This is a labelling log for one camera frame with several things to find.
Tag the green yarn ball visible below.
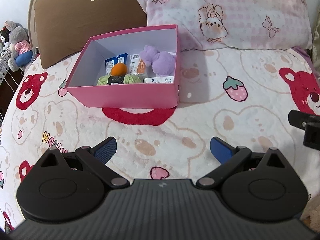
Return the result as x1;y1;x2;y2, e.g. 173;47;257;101
97;74;143;86

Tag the orange makeup sponge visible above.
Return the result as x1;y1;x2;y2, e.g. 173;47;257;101
111;62;127;76

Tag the blue snack packet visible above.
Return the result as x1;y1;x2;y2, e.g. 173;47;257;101
105;53;128;75

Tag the white tissue pack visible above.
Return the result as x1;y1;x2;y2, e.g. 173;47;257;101
144;76;174;83

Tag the clear dental floss box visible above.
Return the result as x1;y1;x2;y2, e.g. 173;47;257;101
128;54;146;75

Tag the purple plush toy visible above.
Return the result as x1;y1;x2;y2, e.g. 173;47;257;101
139;45;176;76

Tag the pink cardboard box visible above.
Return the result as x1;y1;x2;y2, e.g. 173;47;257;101
65;24;179;109

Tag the gold satin curtain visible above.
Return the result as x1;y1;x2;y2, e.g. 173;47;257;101
311;12;320;80

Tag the brown cloud pillow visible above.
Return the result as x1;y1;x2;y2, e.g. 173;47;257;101
35;0;147;69

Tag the pink checked pillow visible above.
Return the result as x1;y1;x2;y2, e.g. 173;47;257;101
137;0;312;50

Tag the grey plush toy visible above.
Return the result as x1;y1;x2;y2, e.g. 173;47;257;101
4;21;34;72

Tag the white charging cable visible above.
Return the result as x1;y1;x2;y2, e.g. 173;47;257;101
0;64;17;93

